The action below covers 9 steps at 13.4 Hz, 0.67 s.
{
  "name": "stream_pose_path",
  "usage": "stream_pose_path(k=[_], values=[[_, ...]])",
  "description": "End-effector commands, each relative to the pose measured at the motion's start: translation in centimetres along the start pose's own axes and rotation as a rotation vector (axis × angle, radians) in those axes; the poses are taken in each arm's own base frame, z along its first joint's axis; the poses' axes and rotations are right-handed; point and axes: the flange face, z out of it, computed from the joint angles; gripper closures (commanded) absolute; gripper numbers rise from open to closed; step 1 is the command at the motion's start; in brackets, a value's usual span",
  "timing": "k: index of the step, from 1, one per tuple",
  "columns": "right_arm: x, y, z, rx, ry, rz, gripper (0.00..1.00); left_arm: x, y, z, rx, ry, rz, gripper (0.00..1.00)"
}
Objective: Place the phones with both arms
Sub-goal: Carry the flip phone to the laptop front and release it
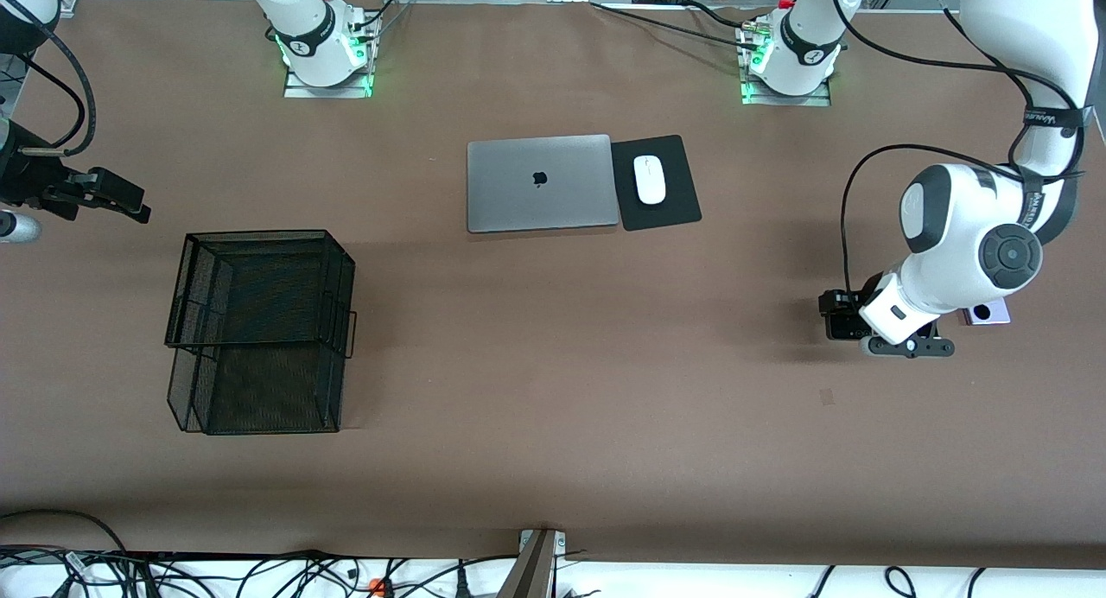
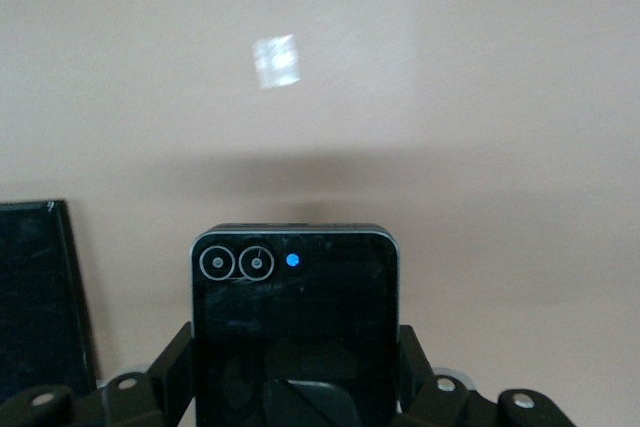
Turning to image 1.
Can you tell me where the lavender flip phone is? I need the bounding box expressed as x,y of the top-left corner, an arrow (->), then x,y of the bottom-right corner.
957,300 -> 1012,327

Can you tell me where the black mouse pad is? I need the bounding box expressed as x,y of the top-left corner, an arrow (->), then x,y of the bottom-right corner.
611,135 -> 702,232

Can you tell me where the white computer mouse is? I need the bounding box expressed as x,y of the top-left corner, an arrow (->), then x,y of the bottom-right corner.
633,155 -> 667,206

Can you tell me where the silver closed laptop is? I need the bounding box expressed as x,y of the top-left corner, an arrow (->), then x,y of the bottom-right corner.
467,134 -> 622,234

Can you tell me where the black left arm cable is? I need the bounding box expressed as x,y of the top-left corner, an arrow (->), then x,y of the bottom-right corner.
829,0 -> 1090,301

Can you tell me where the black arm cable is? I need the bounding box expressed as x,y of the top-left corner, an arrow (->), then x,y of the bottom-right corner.
829,0 -> 1090,301
0,0 -> 96,158

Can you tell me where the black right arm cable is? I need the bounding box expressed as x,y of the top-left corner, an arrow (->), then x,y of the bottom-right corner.
0,0 -> 96,158

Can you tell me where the black wire mesh basket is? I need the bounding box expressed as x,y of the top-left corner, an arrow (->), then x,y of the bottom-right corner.
164,229 -> 358,436

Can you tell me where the black cable on table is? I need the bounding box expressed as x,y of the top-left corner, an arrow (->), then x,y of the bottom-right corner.
590,0 -> 761,53

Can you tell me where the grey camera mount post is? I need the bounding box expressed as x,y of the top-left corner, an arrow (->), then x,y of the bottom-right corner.
497,529 -> 569,598

